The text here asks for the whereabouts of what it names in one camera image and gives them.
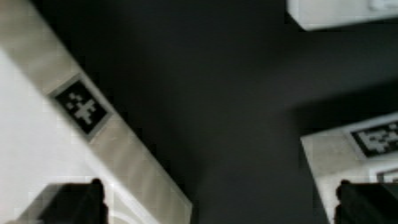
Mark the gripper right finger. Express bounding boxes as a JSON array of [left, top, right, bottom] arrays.
[[334, 180, 398, 224]]

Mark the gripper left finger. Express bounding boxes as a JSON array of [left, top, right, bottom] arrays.
[[37, 179, 108, 224]]

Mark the white square tabletop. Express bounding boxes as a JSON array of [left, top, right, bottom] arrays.
[[0, 0, 191, 224]]

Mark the white leg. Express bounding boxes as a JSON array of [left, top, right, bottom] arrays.
[[286, 0, 398, 31], [300, 112, 398, 223]]

